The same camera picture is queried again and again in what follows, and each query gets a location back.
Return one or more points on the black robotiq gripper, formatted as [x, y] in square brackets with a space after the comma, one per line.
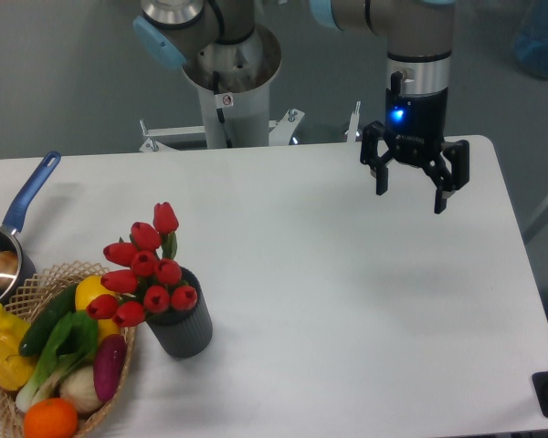
[413, 133]

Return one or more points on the red tulip bouquet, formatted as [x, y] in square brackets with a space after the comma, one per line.
[149, 280]

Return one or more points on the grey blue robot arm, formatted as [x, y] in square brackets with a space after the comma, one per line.
[419, 34]

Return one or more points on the dark grey ribbed vase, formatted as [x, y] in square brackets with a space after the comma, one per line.
[183, 334]

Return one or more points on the blue translucent bag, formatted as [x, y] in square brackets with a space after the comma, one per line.
[530, 46]

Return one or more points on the purple eggplant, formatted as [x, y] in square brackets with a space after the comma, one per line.
[107, 366]

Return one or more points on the green bok choy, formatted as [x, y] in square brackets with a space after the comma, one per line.
[71, 342]

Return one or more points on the white garlic bulb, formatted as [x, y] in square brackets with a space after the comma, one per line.
[79, 389]

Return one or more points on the green cucumber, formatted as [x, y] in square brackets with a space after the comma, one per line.
[36, 337]

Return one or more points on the orange mandarin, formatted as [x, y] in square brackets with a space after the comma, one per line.
[53, 417]

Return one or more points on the yellow bell pepper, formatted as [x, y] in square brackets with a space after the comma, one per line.
[15, 369]

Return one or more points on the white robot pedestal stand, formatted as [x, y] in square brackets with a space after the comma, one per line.
[233, 87]

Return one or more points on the blue handled saucepan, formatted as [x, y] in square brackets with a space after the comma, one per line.
[14, 220]

